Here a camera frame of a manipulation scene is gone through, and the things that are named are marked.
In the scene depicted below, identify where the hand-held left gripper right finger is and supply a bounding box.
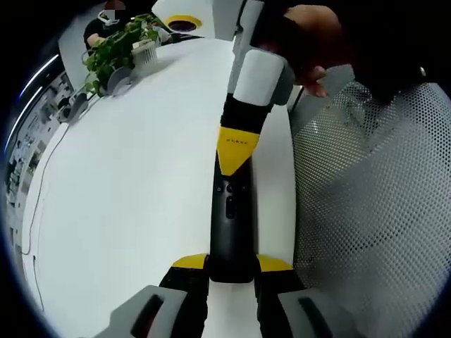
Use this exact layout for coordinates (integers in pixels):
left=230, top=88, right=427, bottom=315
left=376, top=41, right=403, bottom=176
left=253, top=253, right=357, bottom=338

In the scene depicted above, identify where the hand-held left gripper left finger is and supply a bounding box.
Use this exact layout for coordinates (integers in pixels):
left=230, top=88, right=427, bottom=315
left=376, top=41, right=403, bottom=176
left=109, top=252, right=212, bottom=338

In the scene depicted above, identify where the black remote control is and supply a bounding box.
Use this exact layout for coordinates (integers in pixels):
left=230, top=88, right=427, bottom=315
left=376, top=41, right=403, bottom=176
left=209, top=171, right=261, bottom=284

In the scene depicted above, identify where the person's right hand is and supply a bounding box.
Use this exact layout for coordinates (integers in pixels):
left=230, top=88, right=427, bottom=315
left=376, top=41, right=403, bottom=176
left=252, top=5, right=355, bottom=99

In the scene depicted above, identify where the white plant pot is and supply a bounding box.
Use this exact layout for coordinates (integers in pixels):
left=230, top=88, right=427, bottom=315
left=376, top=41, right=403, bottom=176
left=130, top=39, right=159, bottom=67

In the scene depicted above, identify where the green potted plant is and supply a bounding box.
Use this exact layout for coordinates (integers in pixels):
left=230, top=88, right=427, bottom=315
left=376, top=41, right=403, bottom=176
left=82, top=13, right=166, bottom=98

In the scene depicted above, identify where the grey mesh office chair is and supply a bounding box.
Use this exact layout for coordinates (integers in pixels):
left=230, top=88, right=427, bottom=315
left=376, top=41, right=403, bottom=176
left=287, top=65, right=451, bottom=338

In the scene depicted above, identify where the grey cable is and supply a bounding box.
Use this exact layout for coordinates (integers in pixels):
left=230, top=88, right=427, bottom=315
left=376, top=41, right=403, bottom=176
left=20, top=119, right=73, bottom=313

